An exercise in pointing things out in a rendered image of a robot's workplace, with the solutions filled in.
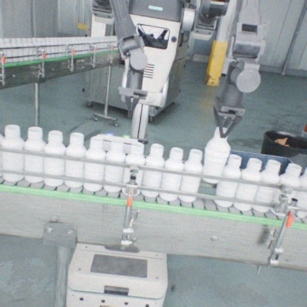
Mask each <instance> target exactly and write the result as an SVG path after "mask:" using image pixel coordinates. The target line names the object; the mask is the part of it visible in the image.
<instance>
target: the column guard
mask: <svg viewBox="0 0 307 307"><path fill-rule="evenodd" d="M227 46H228V42H227V43H225V42H221V41H216V40H214V41H213V46H212V52H211V55H210V58H209V64H208V68H207V75H206V79H205V82H204V84H205V85H209V86H219V80H220V77H221V72H222V69H223V66H224V61H225V53H226V49H227Z"/></svg>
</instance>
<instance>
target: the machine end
mask: <svg viewBox="0 0 307 307"><path fill-rule="evenodd" d="M180 3H181V5H182V8H188V9H192V10H195V9H197V6H196V4H197V0H180ZM91 6H92V0H89V3H88V25H87V34H85V37H91V27H92V13H93V11H92V7H91ZM108 36H109V37H110V36H116V31H115V23H113V24H112V25H110V24H106V37H108ZM190 36H191V31H184V30H181V29H180V30H179V35H178V40H177V48H176V54H175V58H174V61H173V63H172V65H171V69H170V72H169V74H168V78H169V81H168V89H167V99H166V101H165V106H163V107H155V106H150V112H149V115H150V119H148V122H149V123H154V122H155V121H153V119H152V117H153V116H156V115H157V114H158V113H159V112H161V113H166V111H165V110H164V109H165V108H166V107H167V106H168V105H169V104H176V103H174V102H173V101H175V100H176V99H177V98H178V96H179V93H180V92H181V90H180V86H181V82H182V75H183V72H184V68H185V67H186V65H185V61H186V60H187V59H188V58H189V57H186V54H187V50H188V48H189V45H188V44H189V37H190ZM111 71H112V74H111V75H110V78H111V82H110V88H109V101H108V105H110V106H114V107H119V108H122V109H126V110H128V108H127V103H126V102H122V100H121V95H119V91H118V86H120V87H122V83H123V77H124V71H125V63H123V64H117V65H116V66H114V67H111ZM107 72H108V67H104V68H98V69H95V70H89V71H85V88H83V92H84V97H85V98H84V99H86V100H89V104H87V105H86V106H87V107H94V105H92V104H91V102H92V101H93V102H96V103H101V104H105V100H106V86H107Z"/></svg>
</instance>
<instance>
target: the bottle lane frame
mask: <svg viewBox="0 0 307 307"><path fill-rule="evenodd" d="M3 183H4V182H3ZM3 183H1V184H0V236H10V237H21V238H28V239H30V238H33V239H43V230H44V225H45V224H46V223H48V222H49V221H51V222H61V223H68V224H72V225H74V226H75V227H76V228H77V235H76V243H82V244H88V245H99V246H109V247H115V248H121V239H122V234H123V229H124V220H125V211H126V205H127V200H126V199H121V197H120V196H118V198H110V197H108V196H107V194H106V196H101V197H100V195H95V193H93V194H92V195H90V194H83V191H81V193H74V192H70V190H68V191H67V192H65V191H57V188H56V189H55V190H49V189H44V186H43V187H42V188H40V189H39V188H31V187H30V186H31V185H30V186H28V187H24V186H17V183H16V184H15V185H4V184H3ZM132 210H136V211H137V215H136V219H134V221H133V222H134V223H135V228H134V231H133V233H131V235H130V241H131V245H130V246H129V247H126V249H136V250H142V251H153V252H158V253H164V254H174V255H185V256H191V257H198V258H206V259H213V260H223V261H229V262H235V263H245V264H251V265H257V266H266V264H267V258H268V257H269V256H270V255H271V252H270V249H269V247H270V243H271V241H275V237H273V236H274V234H275V231H276V229H280V227H281V224H282V222H283V220H280V219H279V218H278V217H277V219H271V218H266V215H265V217H264V218H261V217H260V216H254V214H252V216H250V215H243V214H242V213H241V212H240V214H235V213H231V212H230V211H229V210H228V212H220V211H218V209H216V211H214V210H207V209H205V207H204V209H194V206H193V205H192V208H189V207H184V206H182V205H181V204H180V205H179V206H175V205H170V203H169V202H168V203H167V204H159V203H157V201H155V203H150V202H145V200H144V199H143V201H135V200H133V205H132ZM281 247H282V249H283V251H284V252H283V253H282V254H281V255H280V257H279V260H278V261H279V264H278V266H272V267H274V268H279V269H285V270H295V271H299V272H307V223H304V222H303V221H302V222H293V223H292V225H291V227H290V228H287V229H286V231H285V234H284V238H283V240H282V242H281Z"/></svg>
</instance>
